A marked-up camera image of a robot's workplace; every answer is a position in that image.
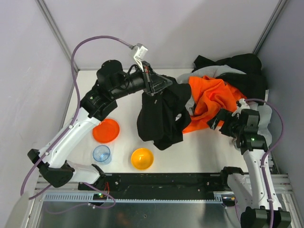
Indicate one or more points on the clear blue plastic cup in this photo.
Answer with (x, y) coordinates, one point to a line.
(102, 154)

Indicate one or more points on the small black cloth garment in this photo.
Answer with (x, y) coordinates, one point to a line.
(164, 116)

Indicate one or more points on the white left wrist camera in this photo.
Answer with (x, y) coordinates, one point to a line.
(138, 53)

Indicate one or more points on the grey sweatshirt cloth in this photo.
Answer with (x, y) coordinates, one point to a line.
(264, 110)

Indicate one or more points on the yellow plastic bowl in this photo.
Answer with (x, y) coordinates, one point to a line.
(142, 159)

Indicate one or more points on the orange cloth garment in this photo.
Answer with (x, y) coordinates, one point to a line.
(210, 95)

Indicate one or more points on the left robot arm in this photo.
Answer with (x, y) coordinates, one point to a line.
(52, 161)

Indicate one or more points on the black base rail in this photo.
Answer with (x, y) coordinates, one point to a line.
(162, 186)

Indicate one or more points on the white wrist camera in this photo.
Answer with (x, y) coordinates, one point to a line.
(138, 53)
(241, 105)

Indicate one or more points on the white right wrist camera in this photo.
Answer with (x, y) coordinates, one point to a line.
(241, 105)

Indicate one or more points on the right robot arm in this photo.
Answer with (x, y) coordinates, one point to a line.
(257, 200)

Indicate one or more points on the orange plastic plate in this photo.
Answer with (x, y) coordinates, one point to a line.
(107, 131)

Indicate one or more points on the right aluminium frame post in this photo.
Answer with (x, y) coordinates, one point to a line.
(280, 7)

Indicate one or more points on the aluminium frame post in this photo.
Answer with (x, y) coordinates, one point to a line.
(54, 28)
(280, 7)

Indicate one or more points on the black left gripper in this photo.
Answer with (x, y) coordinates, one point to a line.
(148, 80)

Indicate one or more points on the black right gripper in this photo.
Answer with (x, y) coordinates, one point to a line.
(223, 118)

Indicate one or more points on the left aluminium frame post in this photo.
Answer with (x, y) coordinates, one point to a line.
(54, 28)

